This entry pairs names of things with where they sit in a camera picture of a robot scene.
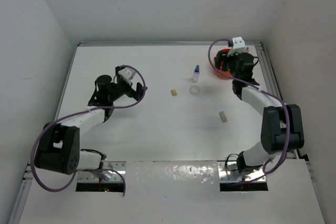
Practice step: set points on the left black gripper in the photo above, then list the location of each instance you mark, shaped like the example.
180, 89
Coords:
139, 91

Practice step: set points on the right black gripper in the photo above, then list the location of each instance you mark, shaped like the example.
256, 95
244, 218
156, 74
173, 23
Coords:
234, 55

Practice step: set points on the blue cap spray bottle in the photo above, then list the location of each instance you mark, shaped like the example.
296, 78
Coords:
196, 74

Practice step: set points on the tan eraser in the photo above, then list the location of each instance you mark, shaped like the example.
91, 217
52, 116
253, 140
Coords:
173, 92

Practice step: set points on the clear tape roll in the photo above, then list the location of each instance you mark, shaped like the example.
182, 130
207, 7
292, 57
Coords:
194, 90

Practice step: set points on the beige staple box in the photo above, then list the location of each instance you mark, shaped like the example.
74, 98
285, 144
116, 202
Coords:
223, 116

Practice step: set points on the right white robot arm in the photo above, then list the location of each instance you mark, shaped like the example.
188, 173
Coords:
281, 128

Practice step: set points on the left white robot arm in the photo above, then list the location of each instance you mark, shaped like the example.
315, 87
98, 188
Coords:
58, 147

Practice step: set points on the orange round pen holder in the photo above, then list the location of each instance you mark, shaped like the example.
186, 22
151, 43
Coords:
219, 62

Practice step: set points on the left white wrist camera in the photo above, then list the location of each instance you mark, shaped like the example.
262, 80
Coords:
126, 74

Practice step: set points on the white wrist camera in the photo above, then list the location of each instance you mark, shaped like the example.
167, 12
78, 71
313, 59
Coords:
126, 74
237, 46

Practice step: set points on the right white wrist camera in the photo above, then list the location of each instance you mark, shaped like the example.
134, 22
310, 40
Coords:
237, 46

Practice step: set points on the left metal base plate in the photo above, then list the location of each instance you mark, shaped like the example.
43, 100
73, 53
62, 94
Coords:
108, 175

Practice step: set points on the metal base plate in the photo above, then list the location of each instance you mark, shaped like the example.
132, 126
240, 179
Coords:
108, 175
228, 173

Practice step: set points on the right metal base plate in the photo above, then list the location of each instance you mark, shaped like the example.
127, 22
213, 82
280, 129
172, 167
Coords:
228, 173

